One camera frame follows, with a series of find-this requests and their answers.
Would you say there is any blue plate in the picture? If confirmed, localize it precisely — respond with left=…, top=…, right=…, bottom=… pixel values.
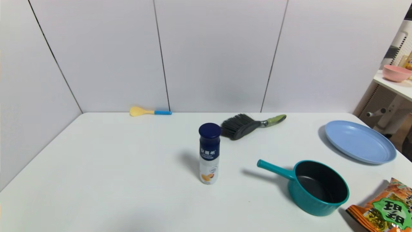
left=324, top=120, right=397, bottom=165

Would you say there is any navy and white yogurt bottle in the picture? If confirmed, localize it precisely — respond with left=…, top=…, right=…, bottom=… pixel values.
left=198, top=122, right=222, bottom=185

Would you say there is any white shelf board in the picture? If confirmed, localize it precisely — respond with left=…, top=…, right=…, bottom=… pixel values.
left=373, top=70, right=412, bottom=102

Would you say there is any pink bowl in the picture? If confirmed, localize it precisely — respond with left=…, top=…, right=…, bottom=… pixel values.
left=382, top=65, right=412, bottom=82

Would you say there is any orange and green snack bag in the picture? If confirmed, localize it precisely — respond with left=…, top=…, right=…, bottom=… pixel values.
left=346, top=178, right=412, bottom=232

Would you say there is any white pegboard panel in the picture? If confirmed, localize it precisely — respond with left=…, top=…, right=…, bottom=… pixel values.
left=381, top=19, right=412, bottom=69

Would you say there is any black brush with green handle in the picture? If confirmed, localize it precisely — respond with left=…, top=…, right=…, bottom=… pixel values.
left=220, top=113, right=287, bottom=140

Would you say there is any yellow spoon with blue handle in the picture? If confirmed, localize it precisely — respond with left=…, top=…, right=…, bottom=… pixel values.
left=129, top=106, right=172, bottom=117

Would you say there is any teal saucepan with handle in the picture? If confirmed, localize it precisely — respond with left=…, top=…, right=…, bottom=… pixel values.
left=257, top=159, right=350, bottom=217

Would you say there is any white table leg frame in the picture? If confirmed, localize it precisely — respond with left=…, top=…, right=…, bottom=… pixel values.
left=366, top=95, right=408, bottom=134

